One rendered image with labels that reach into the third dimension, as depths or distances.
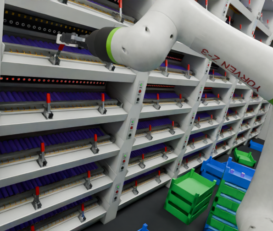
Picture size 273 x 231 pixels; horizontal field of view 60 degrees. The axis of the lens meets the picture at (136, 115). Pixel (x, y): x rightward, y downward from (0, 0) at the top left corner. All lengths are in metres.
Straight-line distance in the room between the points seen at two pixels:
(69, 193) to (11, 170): 0.34
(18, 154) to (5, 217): 0.25
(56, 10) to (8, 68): 0.24
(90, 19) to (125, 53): 0.41
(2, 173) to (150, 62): 0.66
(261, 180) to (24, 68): 0.82
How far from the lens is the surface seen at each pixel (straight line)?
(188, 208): 1.66
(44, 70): 0.86
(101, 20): 0.96
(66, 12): 0.87
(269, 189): 0.85
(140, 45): 0.52
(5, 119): 0.87
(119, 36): 0.58
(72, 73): 0.91
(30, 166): 1.00
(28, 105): 0.94
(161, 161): 1.71
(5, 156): 0.99
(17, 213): 1.10
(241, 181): 1.50
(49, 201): 1.16
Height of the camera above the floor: 1.01
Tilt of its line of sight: 16 degrees down
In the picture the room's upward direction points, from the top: 13 degrees clockwise
